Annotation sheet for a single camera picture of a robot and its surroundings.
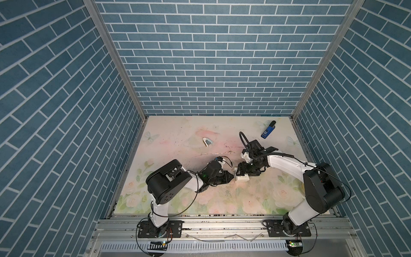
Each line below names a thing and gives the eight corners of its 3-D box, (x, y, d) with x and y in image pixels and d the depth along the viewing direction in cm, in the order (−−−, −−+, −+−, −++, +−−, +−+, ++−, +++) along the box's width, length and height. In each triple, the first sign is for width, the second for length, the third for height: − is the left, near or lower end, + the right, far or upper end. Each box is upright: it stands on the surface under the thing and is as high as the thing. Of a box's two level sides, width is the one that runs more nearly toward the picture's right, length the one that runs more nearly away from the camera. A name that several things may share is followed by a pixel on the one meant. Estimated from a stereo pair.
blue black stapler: (261, 137, 111) (263, 132, 108) (271, 124, 119) (273, 120, 116) (266, 139, 110) (268, 135, 106) (275, 127, 118) (277, 122, 114)
